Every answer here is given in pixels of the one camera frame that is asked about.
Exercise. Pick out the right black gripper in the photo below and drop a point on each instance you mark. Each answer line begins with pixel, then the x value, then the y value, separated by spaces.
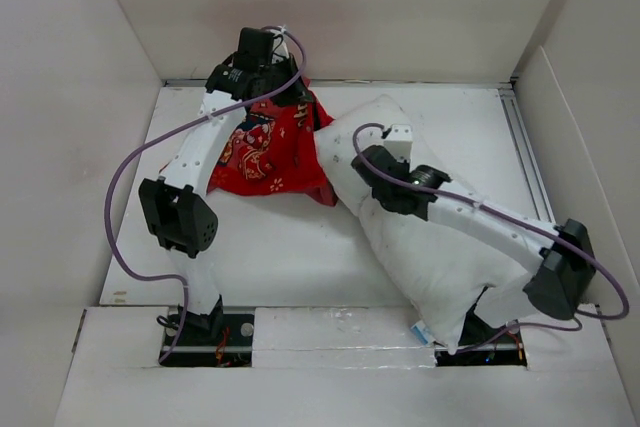
pixel 406 166

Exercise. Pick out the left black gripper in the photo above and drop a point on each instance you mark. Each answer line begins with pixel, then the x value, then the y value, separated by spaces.
pixel 294 96

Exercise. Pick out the red cartoon print pillowcase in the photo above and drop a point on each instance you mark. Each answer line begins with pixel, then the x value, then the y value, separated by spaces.
pixel 257 151

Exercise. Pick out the white pillow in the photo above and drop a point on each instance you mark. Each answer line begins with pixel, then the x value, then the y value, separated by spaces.
pixel 440 270

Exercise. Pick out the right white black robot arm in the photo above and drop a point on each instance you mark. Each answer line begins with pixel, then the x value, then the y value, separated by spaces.
pixel 556 259

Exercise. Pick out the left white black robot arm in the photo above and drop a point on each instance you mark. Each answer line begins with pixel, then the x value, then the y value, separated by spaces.
pixel 174 204

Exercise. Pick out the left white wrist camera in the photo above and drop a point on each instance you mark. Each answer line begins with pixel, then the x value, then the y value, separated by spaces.
pixel 280 50

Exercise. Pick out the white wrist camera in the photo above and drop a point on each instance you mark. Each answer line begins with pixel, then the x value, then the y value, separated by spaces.
pixel 280 50
pixel 398 141

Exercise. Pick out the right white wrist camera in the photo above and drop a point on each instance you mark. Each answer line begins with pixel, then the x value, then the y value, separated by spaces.
pixel 398 141

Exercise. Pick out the aluminium rail right side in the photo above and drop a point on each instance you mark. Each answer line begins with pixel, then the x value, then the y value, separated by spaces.
pixel 526 156

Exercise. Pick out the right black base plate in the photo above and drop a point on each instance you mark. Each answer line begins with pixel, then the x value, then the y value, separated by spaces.
pixel 484 346

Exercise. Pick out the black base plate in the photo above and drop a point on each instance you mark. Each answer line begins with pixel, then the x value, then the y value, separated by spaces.
pixel 228 345
pixel 484 346

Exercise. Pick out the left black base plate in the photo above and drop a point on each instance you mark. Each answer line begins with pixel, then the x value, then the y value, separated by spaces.
pixel 228 345

